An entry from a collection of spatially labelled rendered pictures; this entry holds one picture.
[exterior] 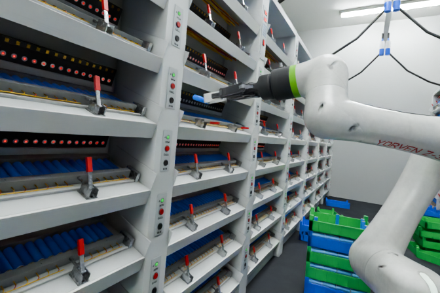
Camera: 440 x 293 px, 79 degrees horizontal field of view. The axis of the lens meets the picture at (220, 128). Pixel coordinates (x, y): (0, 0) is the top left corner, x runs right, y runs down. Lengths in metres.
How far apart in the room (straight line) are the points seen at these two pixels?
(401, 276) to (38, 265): 0.81
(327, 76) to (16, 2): 0.64
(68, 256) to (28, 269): 0.08
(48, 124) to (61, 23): 0.20
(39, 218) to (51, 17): 0.38
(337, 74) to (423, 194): 0.46
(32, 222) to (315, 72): 0.69
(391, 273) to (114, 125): 0.75
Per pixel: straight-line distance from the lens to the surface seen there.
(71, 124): 0.63
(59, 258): 0.76
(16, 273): 0.73
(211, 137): 1.04
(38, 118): 0.59
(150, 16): 0.89
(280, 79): 0.75
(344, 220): 1.75
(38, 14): 0.62
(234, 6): 1.25
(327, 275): 1.63
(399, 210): 0.97
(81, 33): 0.65
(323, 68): 0.72
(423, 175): 0.98
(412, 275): 0.83
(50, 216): 0.64
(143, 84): 0.84
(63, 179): 0.70
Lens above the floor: 0.85
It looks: 2 degrees up
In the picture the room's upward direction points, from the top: 5 degrees clockwise
